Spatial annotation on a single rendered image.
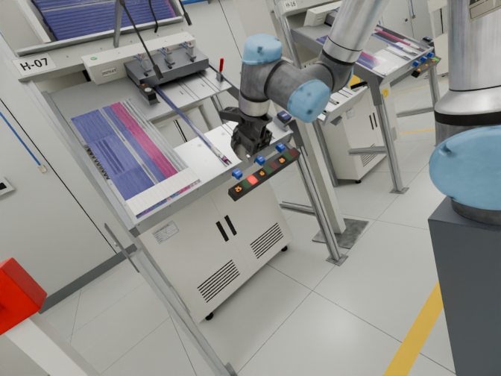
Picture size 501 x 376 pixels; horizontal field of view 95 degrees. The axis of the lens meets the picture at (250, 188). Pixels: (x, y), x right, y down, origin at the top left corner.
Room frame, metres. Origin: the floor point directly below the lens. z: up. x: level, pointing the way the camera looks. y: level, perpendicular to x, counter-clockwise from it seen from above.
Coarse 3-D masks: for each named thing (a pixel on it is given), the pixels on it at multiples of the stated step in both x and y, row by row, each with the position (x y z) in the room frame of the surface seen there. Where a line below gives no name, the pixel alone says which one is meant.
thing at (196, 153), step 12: (216, 132) 0.94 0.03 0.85; (228, 132) 0.94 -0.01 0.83; (276, 132) 0.96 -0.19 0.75; (192, 144) 0.89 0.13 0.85; (204, 144) 0.89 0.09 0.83; (216, 144) 0.89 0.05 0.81; (228, 144) 0.90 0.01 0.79; (180, 156) 0.85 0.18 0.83; (192, 156) 0.85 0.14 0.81; (204, 156) 0.85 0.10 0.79; (216, 156) 0.85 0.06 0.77; (228, 156) 0.85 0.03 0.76; (192, 168) 0.81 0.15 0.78; (204, 168) 0.81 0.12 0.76; (216, 168) 0.81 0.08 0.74; (108, 180) 0.76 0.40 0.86; (132, 216) 0.67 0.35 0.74
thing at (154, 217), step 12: (288, 132) 0.93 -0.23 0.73; (276, 144) 0.91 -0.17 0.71; (252, 156) 0.84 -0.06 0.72; (264, 156) 0.90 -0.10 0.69; (228, 168) 0.78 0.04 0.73; (240, 168) 0.83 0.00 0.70; (204, 180) 0.75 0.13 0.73; (216, 180) 0.77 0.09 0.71; (192, 192) 0.72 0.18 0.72; (204, 192) 0.77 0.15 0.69; (168, 204) 0.68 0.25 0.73; (180, 204) 0.72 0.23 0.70; (144, 216) 0.65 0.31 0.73; (156, 216) 0.67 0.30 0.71; (168, 216) 0.72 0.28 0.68; (144, 228) 0.67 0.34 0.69
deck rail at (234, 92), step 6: (210, 66) 1.27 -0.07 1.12; (216, 66) 1.26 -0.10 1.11; (216, 72) 1.24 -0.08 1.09; (222, 72) 1.22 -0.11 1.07; (228, 78) 1.19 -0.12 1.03; (234, 84) 1.16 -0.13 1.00; (228, 90) 1.21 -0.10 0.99; (234, 90) 1.17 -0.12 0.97; (234, 96) 1.19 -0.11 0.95; (270, 114) 1.02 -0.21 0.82; (282, 126) 0.97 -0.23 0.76
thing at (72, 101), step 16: (128, 80) 1.16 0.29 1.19; (192, 80) 1.19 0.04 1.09; (208, 80) 1.19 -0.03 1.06; (224, 80) 1.20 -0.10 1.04; (64, 96) 1.06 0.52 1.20; (80, 96) 1.06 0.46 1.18; (96, 96) 1.07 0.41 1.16; (112, 96) 1.07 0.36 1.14; (128, 96) 1.08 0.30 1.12; (160, 96) 1.08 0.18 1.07; (176, 96) 1.09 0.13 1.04; (192, 96) 1.10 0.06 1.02; (208, 96) 1.11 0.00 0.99; (64, 112) 0.99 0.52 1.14; (80, 112) 0.99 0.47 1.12; (144, 112) 1.01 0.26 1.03; (160, 112) 1.01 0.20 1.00
